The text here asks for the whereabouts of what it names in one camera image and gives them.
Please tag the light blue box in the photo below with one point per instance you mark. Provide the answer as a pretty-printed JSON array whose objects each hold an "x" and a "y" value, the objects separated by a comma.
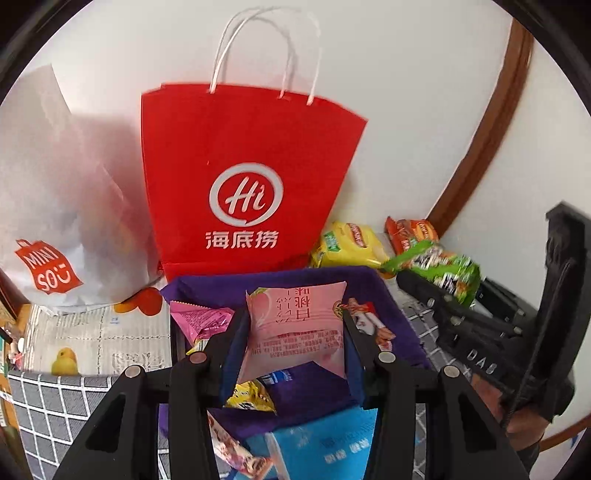
[{"x": 323, "y": 443}]

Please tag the small yellow snack packet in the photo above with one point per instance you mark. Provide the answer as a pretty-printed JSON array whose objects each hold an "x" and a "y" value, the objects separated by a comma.
[{"x": 249, "y": 398}]

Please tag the red paper bag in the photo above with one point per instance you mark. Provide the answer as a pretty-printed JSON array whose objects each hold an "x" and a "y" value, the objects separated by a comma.
[{"x": 249, "y": 138}]

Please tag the blue cookie packet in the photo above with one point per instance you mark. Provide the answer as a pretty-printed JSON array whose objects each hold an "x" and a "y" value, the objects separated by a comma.
[{"x": 279, "y": 377}]

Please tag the purple cloth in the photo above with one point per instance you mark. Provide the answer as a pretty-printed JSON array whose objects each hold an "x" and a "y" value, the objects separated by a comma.
[{"x": 304, "y": 383}]

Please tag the orange-red snack packet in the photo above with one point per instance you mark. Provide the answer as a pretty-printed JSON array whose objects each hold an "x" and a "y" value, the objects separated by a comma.
[{"x": 408, "y": 230}]

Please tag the pink illustrated snack packet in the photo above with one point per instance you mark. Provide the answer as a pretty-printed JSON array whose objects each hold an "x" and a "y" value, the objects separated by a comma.
[{"x": 235, "y": 450}]

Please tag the brown wooden trim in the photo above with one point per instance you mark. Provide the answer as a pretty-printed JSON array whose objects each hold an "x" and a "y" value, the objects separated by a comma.
[{"x": 494, "y": 115}]

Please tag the yellow chips packet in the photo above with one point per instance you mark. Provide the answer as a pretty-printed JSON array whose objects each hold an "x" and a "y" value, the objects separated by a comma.
[{"x": 351, "y": 242}]

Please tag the person's right hand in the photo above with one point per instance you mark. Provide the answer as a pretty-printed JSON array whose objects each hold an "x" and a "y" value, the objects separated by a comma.
[{"x": 489, "y": 397}]

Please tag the magenta snack packet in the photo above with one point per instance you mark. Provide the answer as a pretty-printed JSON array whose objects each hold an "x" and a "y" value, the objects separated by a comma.
[{"x": 198, "y": 318}]

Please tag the green snack packet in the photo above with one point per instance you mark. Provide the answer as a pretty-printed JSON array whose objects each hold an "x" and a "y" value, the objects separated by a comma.
[{"x": 438, "y": 270}]

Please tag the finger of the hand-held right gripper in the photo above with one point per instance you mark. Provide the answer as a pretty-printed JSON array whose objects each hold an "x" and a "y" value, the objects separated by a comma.
[
  {"x": 498, "y": 302},
  {"x": 429, "y": 304}
]

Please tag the small red snack packet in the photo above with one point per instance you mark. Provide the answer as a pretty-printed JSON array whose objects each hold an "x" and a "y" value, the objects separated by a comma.
[{"x": 369, "y": 323}]

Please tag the white paper bag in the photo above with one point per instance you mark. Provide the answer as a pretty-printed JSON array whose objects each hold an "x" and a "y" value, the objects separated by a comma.
[{"x": 60, "y": 207}]

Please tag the pink peach snack packet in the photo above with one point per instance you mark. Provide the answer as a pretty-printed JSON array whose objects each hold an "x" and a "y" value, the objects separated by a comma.
[{"x": 291, "y": 323}]

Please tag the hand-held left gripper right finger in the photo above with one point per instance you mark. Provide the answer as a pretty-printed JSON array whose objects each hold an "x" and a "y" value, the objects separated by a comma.
[{"x": 354, "y": 374}]

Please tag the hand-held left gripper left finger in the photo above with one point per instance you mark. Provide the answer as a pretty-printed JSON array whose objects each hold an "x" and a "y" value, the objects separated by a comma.
[{"x": 233, "y": 364}]

